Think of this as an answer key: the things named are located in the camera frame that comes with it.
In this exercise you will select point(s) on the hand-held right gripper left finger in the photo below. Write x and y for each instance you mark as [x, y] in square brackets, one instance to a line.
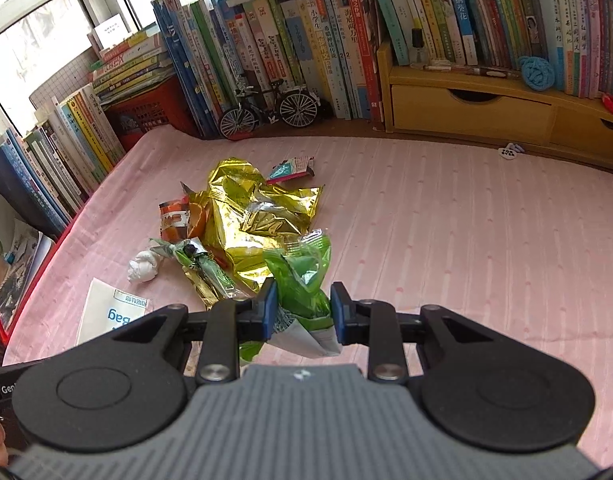
[269, 312]

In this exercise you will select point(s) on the white grid board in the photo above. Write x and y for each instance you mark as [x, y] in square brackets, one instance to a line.
[71, 72]

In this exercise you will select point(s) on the orange snack wrapper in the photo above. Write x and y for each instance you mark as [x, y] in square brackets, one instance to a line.
[172, 220]

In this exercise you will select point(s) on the small glass bottle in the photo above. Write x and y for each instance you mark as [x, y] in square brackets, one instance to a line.
[418, 50]

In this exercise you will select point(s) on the black model bicycle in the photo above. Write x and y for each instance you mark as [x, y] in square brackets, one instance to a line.
[299, 108]

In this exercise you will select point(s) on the row of books beside window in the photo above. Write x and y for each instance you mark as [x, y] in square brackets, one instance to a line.
[71, 150]

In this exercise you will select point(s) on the blue crochet piece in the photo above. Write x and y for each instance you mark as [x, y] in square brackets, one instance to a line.
[536, 72]

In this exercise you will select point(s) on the gold foil snack bag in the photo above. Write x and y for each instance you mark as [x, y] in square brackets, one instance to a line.
[246, 240]

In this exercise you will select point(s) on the pen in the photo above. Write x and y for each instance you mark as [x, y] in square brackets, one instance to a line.
[461, 67]

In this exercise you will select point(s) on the white paper sign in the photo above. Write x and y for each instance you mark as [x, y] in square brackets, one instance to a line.
[111, 28]

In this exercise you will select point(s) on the white tissue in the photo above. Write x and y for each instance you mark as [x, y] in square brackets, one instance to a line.
[144, 267]

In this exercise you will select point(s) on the small white printed tag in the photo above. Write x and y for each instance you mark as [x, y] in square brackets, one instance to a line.
[509, 151]

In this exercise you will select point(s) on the yellow wooden desk shelf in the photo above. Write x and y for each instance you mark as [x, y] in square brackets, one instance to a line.
[436, 105]

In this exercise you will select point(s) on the green snack wrapper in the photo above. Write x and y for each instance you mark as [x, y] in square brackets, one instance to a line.
[299, 285]

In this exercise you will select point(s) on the stack of flat-lying books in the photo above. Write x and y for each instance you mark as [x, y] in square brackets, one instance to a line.
[131, 60]

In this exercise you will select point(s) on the white and pink snack packet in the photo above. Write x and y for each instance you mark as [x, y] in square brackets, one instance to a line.
[291, 167]

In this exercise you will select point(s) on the red plastic crate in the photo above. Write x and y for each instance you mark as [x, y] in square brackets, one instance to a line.
[146, 110]

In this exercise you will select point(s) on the row of books on shelf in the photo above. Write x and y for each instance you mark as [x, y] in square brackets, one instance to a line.
[486, 10]

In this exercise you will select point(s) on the white paper bag blue print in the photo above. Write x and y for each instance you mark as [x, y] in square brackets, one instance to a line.
[101, 305]

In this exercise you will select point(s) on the pink striped cloth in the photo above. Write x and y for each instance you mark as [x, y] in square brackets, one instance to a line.
[436, 235]

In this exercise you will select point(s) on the small green and gold wrapper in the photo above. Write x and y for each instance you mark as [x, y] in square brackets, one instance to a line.
[206, 272]

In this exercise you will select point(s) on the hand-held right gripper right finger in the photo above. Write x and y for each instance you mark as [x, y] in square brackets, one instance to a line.
[338, 316]

